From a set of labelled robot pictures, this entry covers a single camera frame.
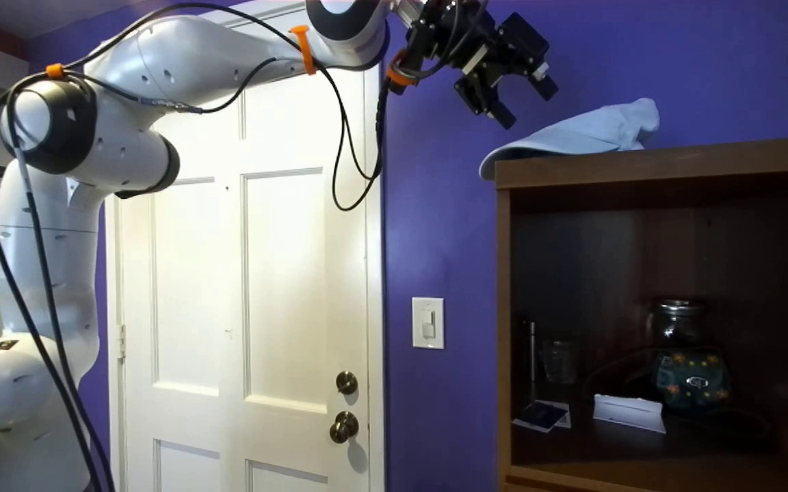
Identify white light switch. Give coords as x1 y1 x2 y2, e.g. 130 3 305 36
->
411 297 442 350

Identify white panel door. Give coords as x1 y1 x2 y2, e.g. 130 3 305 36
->
107 68 382 492

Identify dark door knob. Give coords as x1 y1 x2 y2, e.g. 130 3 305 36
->
327 410 361 441

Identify small dark book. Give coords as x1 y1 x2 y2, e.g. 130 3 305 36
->
512 400 569 431

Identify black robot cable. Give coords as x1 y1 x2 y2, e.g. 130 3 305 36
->
0 0 391 492

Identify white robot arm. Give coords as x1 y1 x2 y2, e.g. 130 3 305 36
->
0 0 556 492

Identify dark wooden cabinet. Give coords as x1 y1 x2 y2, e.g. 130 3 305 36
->
491 139 788 492

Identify light blue cap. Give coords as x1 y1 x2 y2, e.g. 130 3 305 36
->
479 97 660 180

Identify dark deadbolt lock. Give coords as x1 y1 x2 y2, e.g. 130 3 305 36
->
333 372 357 395

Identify clear drinking glass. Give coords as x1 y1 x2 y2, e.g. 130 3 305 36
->
538 342 576 384

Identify white card on shelf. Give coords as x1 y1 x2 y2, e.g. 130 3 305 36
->
594 394 664 433

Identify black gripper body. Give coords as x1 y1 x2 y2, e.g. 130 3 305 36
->
385 0 550 104

